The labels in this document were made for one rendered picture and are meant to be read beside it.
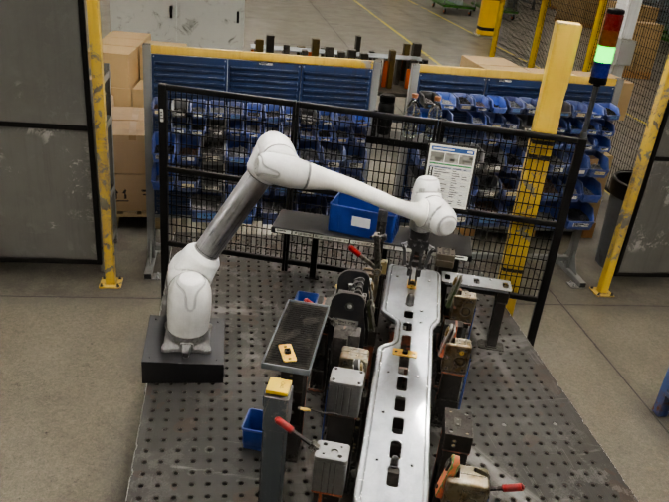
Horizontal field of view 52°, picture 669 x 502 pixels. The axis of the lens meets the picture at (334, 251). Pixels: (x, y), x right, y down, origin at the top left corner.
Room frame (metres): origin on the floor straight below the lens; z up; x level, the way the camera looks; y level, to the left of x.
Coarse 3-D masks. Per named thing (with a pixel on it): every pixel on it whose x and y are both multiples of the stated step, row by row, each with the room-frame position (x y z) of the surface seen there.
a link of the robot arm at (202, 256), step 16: (256, 144) 2.42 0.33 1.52; (272, 144) 2.33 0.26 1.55; (288, 144) 2.35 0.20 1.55; (256, 176) 2.34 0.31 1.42; (240, 192) 2.35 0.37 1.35; (256, 192) 2.35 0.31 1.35; (224, 208) 2.36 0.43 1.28; (240, 208) 2.34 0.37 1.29; (224, 224) 2.34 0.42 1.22; (240, 224) 2.37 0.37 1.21; (208, 240) 2.33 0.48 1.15; (224, 240) 2.34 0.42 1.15; (176, 256) 2.38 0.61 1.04; (192, 256) 2.31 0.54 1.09; (208, 256) 2.33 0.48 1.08; (176, 272) 2.28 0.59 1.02; (208, 272) 2.31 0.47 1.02
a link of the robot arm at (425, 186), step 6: (420, 180) 2.37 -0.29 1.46; (426, 180) 2.36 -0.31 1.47; (432, 180) 2.36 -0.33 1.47; (438, 180) 2.39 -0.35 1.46; (414, 186) 2.39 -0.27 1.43; (420, 186) 2.36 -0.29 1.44; (426, 186) 2.35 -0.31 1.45; (432, 186) 2.35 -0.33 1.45; (438, 186) 2.37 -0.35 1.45; (414, 192) 2.37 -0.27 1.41; (420, 192) 2.35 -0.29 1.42; (426, 192) 2.34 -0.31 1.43; (432, 192) 2.35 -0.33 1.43; (438, 192) 2.36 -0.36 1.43; (414, 198) 2.36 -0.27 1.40; (420, 198) 2.33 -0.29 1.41
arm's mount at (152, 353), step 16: (160, 320) 2.27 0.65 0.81; (224, 320) 2.33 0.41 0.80; (160, 336) 2.17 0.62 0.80; (144, 352) 2.06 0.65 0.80; (160, 352) 2.08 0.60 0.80; (176, 352) 2.09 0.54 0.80; (144, 368) 2.01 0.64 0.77; (160, 368) 2.02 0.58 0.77; (176, 368) 2.03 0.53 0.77; (192, 368) 2.04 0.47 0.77; (208, 368) 2.05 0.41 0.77
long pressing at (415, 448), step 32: (384, 288) 2.37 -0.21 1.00; (416, 288) 2.40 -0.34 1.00; (416, 320) 2.16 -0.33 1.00; (384, 352) 1.93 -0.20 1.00; (384, 384) 1.75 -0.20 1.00; (416, 384) 1.76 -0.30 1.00; (384, 416) 1.59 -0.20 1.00; (416, 416) 1.61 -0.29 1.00; (384, 448) 1.46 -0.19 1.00; (416, 448) 1.47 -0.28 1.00; (384, 480) 1.34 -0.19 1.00; (416, 480) 1.35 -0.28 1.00
